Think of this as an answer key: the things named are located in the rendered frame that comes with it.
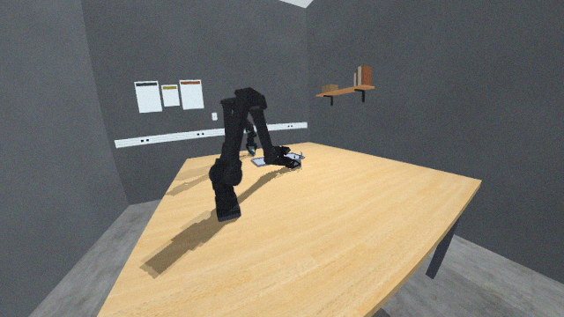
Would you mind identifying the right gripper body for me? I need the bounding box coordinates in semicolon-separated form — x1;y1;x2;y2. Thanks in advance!
280;157;293;169

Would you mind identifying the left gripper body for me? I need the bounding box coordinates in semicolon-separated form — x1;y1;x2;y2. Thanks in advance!
246;138;257;147

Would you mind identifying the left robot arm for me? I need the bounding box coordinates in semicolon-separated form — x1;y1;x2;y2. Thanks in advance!
220;97;256;152

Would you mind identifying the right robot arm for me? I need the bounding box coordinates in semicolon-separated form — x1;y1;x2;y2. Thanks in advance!
209;87;291;217

